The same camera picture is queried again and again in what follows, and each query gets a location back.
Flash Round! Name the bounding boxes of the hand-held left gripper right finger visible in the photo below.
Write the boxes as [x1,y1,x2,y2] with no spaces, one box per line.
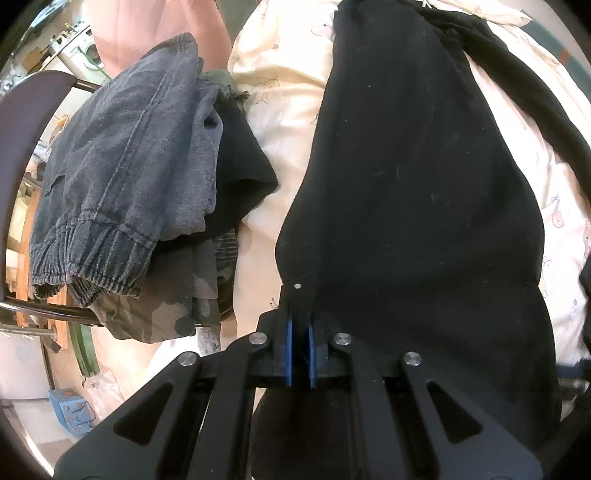
[305,314,543,480]

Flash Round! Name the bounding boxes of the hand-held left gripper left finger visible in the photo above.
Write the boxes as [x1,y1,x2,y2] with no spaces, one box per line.
[54,285,296,480]

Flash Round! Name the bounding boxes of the black pants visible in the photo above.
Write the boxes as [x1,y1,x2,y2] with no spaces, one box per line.
[249,0,591,480]

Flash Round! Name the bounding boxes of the camouflage pants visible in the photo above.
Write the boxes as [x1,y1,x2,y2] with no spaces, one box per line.
[69,69,250,342]

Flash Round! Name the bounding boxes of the black folded garment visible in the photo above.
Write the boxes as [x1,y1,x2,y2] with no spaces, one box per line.
[203,83,280,241]

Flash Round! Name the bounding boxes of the blue box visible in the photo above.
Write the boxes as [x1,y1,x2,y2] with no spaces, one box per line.
[48,388,95,435]

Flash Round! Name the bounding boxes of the grey jeans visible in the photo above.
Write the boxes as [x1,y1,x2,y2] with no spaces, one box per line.
[28,32,225,308]

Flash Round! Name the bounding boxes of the cream bear print blanket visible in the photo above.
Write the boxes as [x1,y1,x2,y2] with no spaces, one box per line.
[222,0,591,370]

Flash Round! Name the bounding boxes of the dark chair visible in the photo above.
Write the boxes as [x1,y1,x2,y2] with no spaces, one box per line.
[0,69,105,354]

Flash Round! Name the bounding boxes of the peach curtain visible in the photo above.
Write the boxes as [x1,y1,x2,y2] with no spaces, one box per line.
[88,0,232,79]

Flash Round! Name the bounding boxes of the white washing machine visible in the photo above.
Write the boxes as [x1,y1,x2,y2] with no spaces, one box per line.
[51,23,102,75]

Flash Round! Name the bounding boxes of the wooden frame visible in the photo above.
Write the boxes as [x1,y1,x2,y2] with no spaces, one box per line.
[9,185,51,319]

